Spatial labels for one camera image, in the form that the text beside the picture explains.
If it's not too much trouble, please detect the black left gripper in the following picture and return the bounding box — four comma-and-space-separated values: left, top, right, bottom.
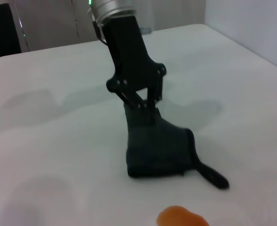
101, 15, 167, 124

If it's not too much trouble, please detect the dark blue rag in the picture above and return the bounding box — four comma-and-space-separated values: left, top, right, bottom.
124, 103, 230, 190

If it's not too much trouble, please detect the grey cabinet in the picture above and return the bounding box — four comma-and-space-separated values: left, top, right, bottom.
11, 0, 206, 53

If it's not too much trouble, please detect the orange brown liquid stain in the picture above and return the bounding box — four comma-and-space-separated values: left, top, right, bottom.
156, 205, 211, 226

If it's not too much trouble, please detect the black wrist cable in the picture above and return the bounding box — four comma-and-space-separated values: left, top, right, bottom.
92, 20, 109, 46

